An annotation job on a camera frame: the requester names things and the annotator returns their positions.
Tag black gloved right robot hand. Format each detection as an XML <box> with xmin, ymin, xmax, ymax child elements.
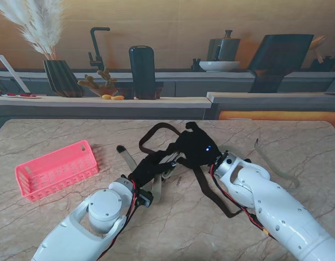
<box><xmin>175</xmin><ymin>122</ymin><xmax>224</xmax><ymax>169</ymax></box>

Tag grey pot with lid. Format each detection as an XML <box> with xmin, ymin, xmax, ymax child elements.
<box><xmin>206</xmin><ymin>29</ymin><xmax>241</xmax><ymax>62</ymax></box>

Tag cactus plant in bowl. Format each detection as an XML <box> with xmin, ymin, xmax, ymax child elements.
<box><xmin>77</xmin><ymin>67</ymin><xmax>118</xmax><ymax>97</ymax></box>

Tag red black right arm cables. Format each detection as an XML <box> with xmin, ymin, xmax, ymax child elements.
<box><xmin>209</xmin><ymin>163</ymin><xmax>278</xmax><ymax>241</ymax></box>

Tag plate with red slices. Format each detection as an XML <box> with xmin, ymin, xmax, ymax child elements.
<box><xmin>1</xmin><ymin>92</ymin><xmax>42</xmax><ymax>99</ymax></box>

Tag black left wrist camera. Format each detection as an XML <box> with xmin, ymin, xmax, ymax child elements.
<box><xmin>137</xmin><ymin>189</ymin><xmax>155</xmax><ymax>209</ymax></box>

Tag tall dark canister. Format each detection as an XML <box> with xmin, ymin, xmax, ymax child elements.
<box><xmin>128</xmin><ymin>45</ymin><xmax>157</xmax><ymax>100</ymax></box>

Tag grey counter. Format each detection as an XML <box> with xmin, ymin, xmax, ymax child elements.
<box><xmin>206</xmin><ymin>91</ymin><xmax>335</xmax><ymax>121</ymax></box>

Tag black kitchen faucet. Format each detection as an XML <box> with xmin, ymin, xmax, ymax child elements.
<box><xmin>87</xmin><ymin>27</ymin><xmax>111</xmax><ymax>72</ymax></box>

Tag dark ribbed vase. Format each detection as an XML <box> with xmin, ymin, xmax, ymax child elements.
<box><xmin>43</xmin><ymin>59</ymin><xmax>85</xmax><ymax>98</ymax></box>

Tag dark brown webbing belt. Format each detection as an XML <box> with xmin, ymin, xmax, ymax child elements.
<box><xmin>139</xmin><ymin>122</ymin><xmax>245</xmax><ymax>219</ymax></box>

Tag red black left arm cables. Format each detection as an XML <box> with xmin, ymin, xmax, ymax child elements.
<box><xmin>95</xmin><ymin>178</ymin><xmax>140</xmax><ymax>260</ymax></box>

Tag dark utensil holder with utensils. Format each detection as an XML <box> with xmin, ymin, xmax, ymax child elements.
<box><xmin>309</xmin><ymin>35</ymin><xmax>335</xmax><ymax>72</ymax></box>

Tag beige braided belt black leather ends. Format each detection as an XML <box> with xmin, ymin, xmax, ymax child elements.
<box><xmin>116</xmin><ymin>145</ymin><xmax>184</xmax><ymax>204</ymax></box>

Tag pale beige webbing belt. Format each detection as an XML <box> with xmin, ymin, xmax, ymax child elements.
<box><xmin>218</xmin><ymin>138</ymin><xmax>300</xmax><ymax>190</ymax></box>

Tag white speckled bowl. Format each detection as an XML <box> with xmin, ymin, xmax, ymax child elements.
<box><xmin>199</xmin><ymin>60</ymin><xmax>241</xmax><ymax>72</ymax></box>

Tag pink plastic storage basket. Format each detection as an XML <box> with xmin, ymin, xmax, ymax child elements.
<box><xmin>15</xmin><ymin>139</ymin><xmax>99</xmax><ymax>202</ymax></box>

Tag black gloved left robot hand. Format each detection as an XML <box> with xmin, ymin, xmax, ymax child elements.
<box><xmin>129</xmin><ymin>141</ymin><xmax>182</xmax><ymax>189</ymax></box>

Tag white leaning board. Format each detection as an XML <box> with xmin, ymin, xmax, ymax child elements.
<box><xmin>0</xmin><ymin>54</ymin><xmax>30</xmax><ymax>95</ymax></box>

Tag red black arm cables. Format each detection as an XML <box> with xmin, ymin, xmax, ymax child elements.
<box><xmin>95</xmin><ymin>178</ymin><xmax>140</xmax><ymax>260</ymax></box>
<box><xmin>209</xmin><ymin>163</ymin><xmax>278</xmax><ymax>241</ymax></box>

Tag white pampas grass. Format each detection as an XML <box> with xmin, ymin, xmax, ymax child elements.
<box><xmin>0</xmin><ymin>0</ymin><xmax>64</xmax><ymax>61</ymax></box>

